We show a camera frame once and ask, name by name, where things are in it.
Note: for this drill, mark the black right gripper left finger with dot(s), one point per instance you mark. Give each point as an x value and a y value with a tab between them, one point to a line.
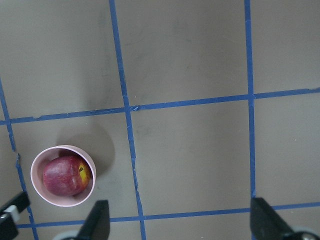
97	224

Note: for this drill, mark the red apple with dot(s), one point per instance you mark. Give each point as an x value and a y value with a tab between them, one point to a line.
66	175

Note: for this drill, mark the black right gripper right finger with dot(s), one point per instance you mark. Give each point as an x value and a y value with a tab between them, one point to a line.
265	223

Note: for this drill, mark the pink bowl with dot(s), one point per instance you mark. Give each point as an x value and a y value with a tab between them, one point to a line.
36	175

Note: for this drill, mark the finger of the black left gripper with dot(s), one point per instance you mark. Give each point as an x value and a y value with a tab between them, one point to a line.
15	206

